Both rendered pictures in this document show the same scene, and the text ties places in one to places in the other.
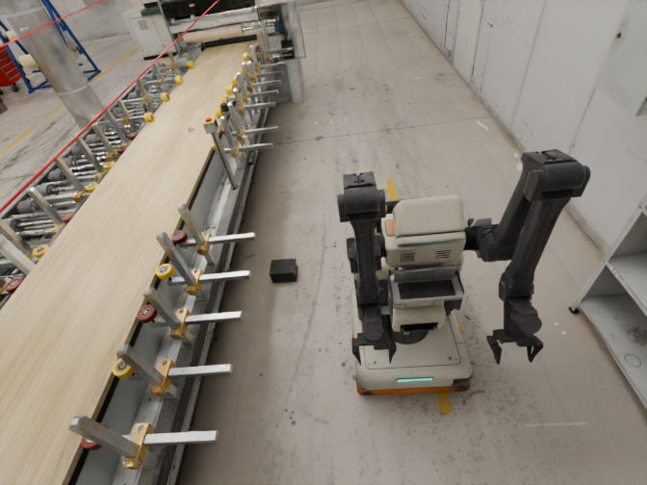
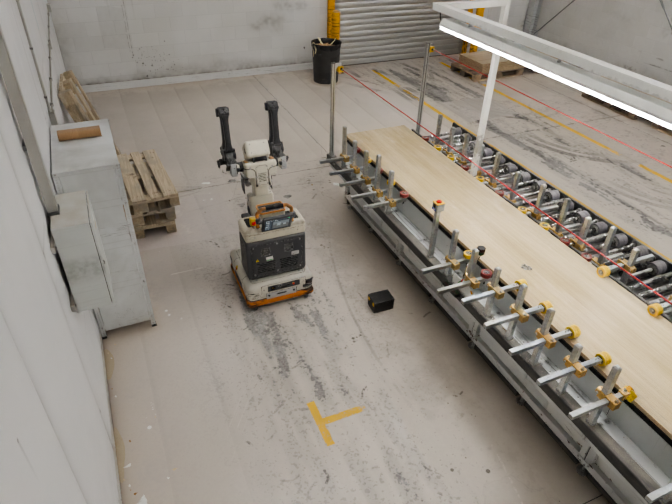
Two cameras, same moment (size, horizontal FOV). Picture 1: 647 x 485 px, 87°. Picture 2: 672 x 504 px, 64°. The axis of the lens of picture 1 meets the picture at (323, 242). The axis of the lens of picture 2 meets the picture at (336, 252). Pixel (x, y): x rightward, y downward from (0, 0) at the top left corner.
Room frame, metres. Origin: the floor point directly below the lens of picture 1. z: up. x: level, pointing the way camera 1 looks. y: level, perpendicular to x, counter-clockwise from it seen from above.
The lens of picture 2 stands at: (4.79, -2.01, 3.29)
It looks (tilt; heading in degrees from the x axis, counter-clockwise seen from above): 36 degrees down; 148
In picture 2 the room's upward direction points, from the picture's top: 2 degrees clockwise
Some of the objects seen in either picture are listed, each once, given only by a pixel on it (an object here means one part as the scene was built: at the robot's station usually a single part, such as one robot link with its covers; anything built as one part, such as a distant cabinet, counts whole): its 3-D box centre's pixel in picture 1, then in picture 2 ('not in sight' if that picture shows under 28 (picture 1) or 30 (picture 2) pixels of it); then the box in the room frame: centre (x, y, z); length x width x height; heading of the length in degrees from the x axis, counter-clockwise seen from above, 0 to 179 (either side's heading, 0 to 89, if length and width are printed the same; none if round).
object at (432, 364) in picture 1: (403, 332); (270, 271); (1.05, -0.38, 0.16); 0.67 x 0.64 x 0.25; 172
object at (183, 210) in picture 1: (199, 239); (389, 194); (1.42, 0.66, 0.90); 0.04 x 0.04 x 0.48; 83
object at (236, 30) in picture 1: (228, 32); not in sight; (5.32, 0.71, 1.05); 1.43 x 0.12 x 0.12; 83
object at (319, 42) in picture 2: not in sight; (325, 60); (-3.98, 3.13, 0.36); 0.59 x 0.58 x 0.73; 173
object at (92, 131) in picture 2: not in sight; (79, 133); (0.50, -1.65, 1.59); 0.30 x 0.08 x 0.08; 83
